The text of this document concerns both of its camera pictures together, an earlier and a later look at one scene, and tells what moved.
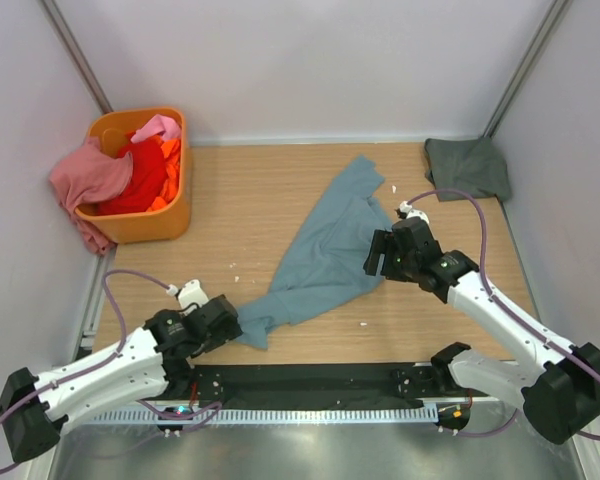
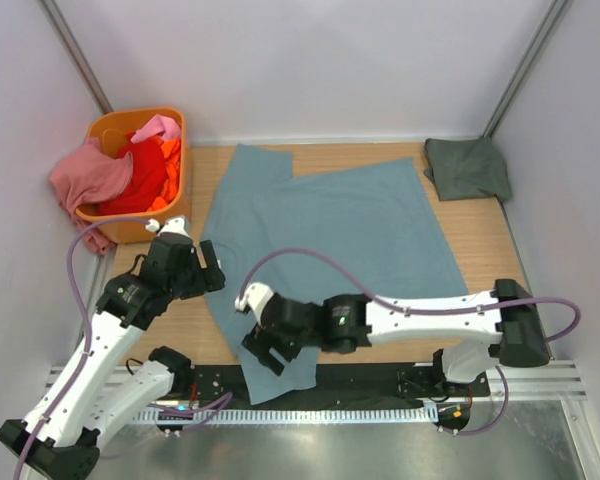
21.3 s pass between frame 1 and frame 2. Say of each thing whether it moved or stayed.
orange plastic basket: stayed
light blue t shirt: moved
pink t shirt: stayed
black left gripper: moved
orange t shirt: stayed
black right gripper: moved
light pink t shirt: stayed
